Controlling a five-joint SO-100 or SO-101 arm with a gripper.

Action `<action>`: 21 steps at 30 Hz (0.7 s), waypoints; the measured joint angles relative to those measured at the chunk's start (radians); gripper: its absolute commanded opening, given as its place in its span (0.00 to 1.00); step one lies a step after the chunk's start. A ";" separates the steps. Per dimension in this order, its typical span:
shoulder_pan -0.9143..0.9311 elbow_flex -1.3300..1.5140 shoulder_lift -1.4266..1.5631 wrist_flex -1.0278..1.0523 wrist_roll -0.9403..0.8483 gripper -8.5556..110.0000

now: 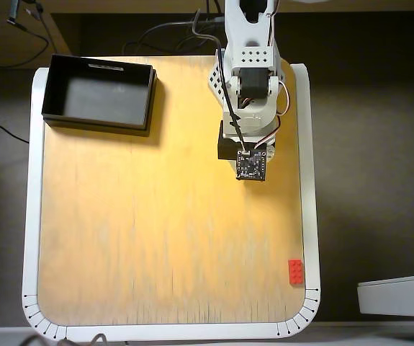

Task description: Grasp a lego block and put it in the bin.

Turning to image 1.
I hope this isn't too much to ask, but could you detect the red lego block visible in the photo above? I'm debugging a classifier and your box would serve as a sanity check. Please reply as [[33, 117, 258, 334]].
[[287, 259, 305, 285]]

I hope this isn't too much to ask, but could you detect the black rectangular bin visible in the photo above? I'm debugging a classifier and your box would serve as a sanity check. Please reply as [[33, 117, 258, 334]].
[[41, 53, 157, 138]]

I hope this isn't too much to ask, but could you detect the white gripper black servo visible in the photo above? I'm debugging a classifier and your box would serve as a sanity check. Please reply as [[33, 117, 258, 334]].
[[216, 107, 279, 161]]

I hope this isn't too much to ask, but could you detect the black power cables bundle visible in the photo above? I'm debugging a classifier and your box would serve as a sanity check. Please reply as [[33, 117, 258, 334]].
[[122, 16, 225, 55]]

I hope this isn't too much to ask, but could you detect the black wrist camera circuit board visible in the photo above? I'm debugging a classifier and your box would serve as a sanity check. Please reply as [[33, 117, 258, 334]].
[[235, 147, 268, 182]]

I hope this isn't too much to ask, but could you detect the white table rim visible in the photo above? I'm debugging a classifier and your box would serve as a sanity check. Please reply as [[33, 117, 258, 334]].
[[22, 63, 322, 342]]

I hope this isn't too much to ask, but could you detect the brown curled cable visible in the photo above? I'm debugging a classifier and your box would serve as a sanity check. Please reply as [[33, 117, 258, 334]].
[[22, 333, 109, 346]]

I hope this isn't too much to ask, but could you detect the grey cable connector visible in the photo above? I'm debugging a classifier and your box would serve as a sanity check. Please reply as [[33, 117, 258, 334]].
[[6, 0, 20, 25]]

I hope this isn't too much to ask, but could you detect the white perforated base plate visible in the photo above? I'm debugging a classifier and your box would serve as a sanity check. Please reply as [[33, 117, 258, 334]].
[[207, 50, 229, 109]]

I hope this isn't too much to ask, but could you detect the white flat device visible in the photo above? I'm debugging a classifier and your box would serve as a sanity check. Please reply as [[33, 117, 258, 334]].
[[356, 272, 414, 318]]

